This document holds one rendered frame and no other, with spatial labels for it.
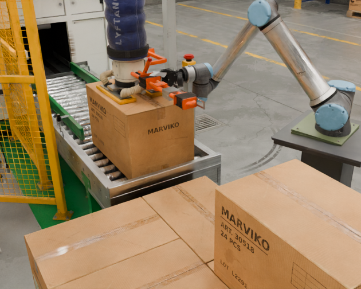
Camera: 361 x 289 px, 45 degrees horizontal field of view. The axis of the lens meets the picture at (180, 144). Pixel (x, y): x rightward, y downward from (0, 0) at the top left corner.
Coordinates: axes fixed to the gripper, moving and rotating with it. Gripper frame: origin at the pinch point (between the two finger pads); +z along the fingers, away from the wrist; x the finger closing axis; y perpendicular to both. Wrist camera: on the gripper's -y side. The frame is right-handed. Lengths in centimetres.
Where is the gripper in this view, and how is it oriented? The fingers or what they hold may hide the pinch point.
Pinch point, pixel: (152, 82)
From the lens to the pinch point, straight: 229.3
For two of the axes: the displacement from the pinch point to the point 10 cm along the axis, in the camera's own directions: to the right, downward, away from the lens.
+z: -8.6, 2.3, -4.5
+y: -5.1, -3.8, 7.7
